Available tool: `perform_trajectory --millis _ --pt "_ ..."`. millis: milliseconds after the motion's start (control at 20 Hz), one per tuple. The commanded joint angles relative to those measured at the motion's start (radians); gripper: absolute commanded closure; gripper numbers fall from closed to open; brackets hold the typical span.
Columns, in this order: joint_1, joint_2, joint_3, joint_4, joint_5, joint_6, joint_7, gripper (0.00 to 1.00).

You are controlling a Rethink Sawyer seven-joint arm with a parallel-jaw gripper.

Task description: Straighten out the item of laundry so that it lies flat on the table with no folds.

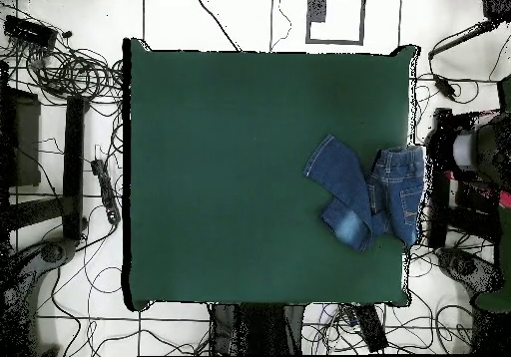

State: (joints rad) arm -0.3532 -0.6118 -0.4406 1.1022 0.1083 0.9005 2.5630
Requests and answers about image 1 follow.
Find blue denim jeans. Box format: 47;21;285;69
301;134;426;253

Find dark green table cloth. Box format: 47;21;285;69
121;37;420;312

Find black power strip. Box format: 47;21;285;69
90;158;122;225
350;303;389;353

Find grey floor socket plate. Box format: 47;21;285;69
307;0;328;24

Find grey tape square outline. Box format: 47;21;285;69
305;0;366;46

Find black power adapter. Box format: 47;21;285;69
432;73;458;100

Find grey stand leg round foot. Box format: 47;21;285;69
3;236;79;354
435;246;505;298

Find black hub box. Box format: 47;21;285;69
2;14;60;50

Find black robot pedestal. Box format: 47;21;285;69
209;302;306;356

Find long black floor cable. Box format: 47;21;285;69
195;0;244;53

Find coiled black cable bundle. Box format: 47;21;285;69
23;45;125;107

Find thick black cable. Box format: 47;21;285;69
427;19;500;61

